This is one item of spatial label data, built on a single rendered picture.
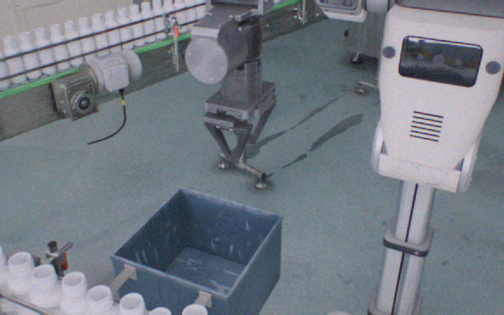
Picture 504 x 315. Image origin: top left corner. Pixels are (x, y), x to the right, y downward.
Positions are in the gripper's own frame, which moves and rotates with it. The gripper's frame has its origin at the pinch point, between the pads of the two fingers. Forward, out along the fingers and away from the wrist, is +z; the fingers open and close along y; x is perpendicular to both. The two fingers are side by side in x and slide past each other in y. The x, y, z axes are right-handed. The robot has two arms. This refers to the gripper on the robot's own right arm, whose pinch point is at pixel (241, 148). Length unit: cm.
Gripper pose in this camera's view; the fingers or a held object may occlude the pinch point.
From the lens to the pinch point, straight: 80.1
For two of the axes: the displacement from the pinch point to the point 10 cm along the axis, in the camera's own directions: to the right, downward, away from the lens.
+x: 9.1, 2.2, -3.5
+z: 0.0, 8.6, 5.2
